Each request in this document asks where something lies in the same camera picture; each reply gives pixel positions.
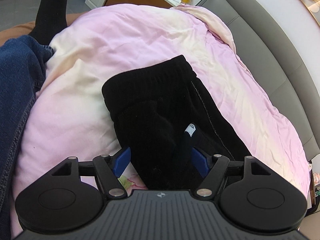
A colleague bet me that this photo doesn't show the black sock foot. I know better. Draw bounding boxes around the black sock foot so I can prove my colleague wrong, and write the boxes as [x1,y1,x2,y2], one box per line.
[29,0,67,45]

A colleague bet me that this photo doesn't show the black pants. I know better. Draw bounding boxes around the black pants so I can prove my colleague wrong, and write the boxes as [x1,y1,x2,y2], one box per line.
[101,55,249,190]

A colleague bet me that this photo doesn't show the blue jeans leg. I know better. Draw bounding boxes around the blue jeans leg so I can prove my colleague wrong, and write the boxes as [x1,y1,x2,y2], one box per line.
[1,35,54,239]

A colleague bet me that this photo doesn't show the pink floral duvet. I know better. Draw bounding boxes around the pink floral duvet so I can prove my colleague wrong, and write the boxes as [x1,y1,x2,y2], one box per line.
[12,4,310,239]

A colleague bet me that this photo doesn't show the grey padded headboard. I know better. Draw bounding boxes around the grey padded headboard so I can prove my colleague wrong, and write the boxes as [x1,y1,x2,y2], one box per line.
[198,0,319,160]

